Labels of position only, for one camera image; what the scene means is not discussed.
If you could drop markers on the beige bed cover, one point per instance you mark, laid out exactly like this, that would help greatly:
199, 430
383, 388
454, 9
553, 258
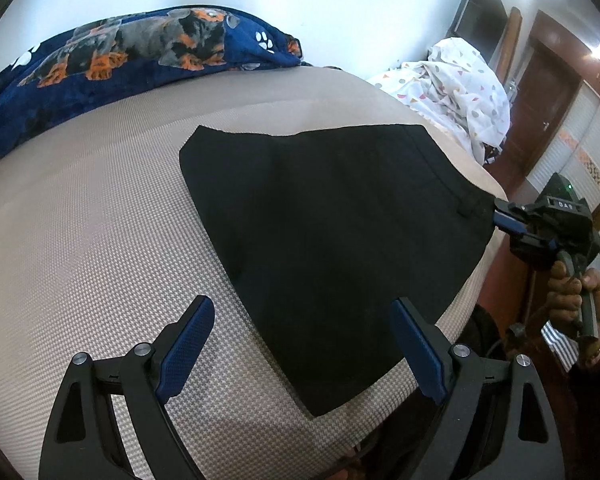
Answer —
105, 240

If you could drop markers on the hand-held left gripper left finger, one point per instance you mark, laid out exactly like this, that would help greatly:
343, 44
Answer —
185, 355

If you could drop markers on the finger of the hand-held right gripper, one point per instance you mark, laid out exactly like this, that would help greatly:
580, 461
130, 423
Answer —
509, 223
511, 207

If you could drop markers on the person's right hand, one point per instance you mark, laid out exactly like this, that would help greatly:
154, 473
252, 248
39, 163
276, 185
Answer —
562, 305

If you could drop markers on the wall mounted television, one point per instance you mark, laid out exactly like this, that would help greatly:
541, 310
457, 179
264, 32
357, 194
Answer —
482, 15

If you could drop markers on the white wardrobe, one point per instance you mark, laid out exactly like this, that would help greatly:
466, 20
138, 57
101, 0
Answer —
580, 150

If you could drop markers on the white confetti print sheet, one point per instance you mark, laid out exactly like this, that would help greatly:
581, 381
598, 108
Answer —
460, 90

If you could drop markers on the navy dog print blanket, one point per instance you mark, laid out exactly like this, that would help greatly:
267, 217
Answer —
130, 65

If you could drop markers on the striped cloth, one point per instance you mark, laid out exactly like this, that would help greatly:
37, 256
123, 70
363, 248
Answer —
560, 342

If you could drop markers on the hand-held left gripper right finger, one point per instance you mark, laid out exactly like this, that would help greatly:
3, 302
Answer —
420, 355

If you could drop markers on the brown wooden door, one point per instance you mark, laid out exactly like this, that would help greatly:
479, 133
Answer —
540, 105

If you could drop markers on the wooden frame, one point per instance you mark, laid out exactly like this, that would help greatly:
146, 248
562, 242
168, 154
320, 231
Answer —
512, 40

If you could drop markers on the black pants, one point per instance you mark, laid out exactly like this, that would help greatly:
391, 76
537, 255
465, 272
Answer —
340, 240

